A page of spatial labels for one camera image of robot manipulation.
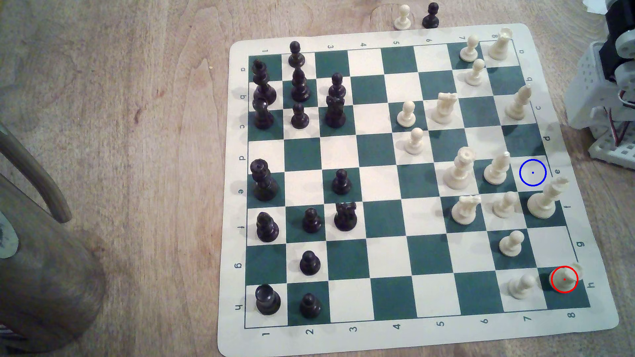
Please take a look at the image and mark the white chess pawn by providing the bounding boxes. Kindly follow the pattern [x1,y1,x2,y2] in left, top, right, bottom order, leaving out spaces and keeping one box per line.
[498,230,526,258]
[459,34,480,62]
[394,4,412,30]
[404,127,426,155]
[507,273,537,300]
[397,100,417,128]
[492,191,519,219]
[465,59,486,87]

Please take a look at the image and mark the dark wooden chair part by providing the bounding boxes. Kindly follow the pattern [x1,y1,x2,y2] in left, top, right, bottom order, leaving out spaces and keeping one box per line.
[0,174,107,354]

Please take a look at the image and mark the white chess rook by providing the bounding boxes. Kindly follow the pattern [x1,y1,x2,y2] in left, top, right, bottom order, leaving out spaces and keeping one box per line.
[488,28,514,61]
[550,263,585,294]

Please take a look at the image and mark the white chess bishop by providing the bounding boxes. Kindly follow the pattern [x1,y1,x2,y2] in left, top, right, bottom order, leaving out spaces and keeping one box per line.
[505,84,533,121]
[484,151,512,185]

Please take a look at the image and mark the red black robot wires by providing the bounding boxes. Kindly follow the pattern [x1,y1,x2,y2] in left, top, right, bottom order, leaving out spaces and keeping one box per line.
[607,92,635,148]

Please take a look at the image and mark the white chess queen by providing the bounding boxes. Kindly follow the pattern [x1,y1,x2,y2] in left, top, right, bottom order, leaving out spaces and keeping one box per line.
[443,147,477,190]

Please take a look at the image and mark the black bishop top left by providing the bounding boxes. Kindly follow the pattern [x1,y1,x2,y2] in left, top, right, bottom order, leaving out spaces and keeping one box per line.
[251,59,277,106]

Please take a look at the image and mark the black chess king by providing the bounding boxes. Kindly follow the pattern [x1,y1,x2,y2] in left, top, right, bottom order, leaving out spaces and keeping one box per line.
[249,159,279,202]

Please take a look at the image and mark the black chess rook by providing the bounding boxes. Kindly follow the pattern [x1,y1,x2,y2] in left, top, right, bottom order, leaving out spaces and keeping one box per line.
[324,95,347,130]
[254,284,282,316]

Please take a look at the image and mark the black chess bishop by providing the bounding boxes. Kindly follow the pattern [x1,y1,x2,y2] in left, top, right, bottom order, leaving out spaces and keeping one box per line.
[291,68,311,103]
[256,212,280,243]

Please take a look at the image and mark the white chess king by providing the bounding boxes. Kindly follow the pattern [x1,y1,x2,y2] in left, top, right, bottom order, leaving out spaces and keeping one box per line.
[527,177,570,220]

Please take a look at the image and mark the black chess pawn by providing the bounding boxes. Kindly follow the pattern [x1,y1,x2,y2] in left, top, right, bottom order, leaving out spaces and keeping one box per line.
[291,102,310,130]
[331,169,352,195]
[299,293,322,319]
[422,2,441,29]
[288,41,306,69]
[328,72,347,99]
[299,250,321,276]
[302,208,323,234]

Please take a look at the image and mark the green white chess board mat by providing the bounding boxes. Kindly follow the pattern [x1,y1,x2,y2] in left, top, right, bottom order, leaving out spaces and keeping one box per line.
[217,23,620,357]

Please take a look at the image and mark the white chess knight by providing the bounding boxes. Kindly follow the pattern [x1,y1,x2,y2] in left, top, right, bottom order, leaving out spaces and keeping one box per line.
[431,92,458,125]
[451,194,482,226]

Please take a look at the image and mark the black chess knight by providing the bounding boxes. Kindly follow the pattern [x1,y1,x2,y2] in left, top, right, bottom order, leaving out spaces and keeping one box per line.
[334,201,358,232]
[252,98,275,131]

